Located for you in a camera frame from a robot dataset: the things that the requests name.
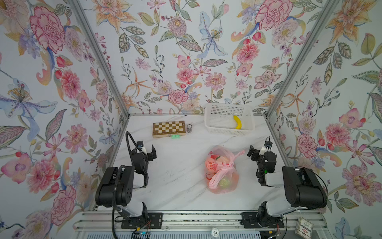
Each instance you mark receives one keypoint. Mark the wooden chessboard box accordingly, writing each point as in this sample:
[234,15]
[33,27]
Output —
[169,128]

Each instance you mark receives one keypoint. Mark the small card box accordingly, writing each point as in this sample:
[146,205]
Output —
[304,228]

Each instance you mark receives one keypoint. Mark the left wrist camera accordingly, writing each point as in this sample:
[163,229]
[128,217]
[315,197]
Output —
[141,147]

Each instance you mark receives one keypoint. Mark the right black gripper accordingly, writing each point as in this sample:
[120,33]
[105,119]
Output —
[255,154]

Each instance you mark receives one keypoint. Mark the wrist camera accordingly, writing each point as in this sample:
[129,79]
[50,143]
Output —
[266,148]
[141,147]

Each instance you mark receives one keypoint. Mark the aluminium front rail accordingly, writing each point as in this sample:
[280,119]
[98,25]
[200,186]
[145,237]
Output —
[200,221]

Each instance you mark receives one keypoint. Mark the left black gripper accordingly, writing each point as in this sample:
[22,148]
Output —
[149,154]

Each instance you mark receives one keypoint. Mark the white plastic basket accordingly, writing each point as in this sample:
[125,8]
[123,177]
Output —
[218,118]

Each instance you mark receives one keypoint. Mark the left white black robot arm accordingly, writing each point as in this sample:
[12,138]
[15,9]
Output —
[115,190]

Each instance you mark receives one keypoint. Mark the yellow banana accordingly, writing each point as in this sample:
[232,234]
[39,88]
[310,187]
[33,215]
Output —
[238,122]

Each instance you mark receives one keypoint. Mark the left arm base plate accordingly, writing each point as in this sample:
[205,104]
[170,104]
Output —
[150,220]

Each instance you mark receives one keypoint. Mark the round white numbered tag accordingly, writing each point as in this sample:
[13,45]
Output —
[215,232]

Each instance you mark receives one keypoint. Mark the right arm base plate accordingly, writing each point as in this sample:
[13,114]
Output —
[252,220]

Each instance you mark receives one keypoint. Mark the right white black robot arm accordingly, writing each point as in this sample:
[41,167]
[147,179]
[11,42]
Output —
[301,186]

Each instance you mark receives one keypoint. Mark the green small block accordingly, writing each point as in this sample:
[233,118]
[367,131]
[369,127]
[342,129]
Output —
[174,136]

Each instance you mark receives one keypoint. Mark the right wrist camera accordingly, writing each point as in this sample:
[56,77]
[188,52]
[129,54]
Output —
[266,148]

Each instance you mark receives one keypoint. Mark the pink plastic bag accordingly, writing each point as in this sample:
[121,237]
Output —
[220,170]

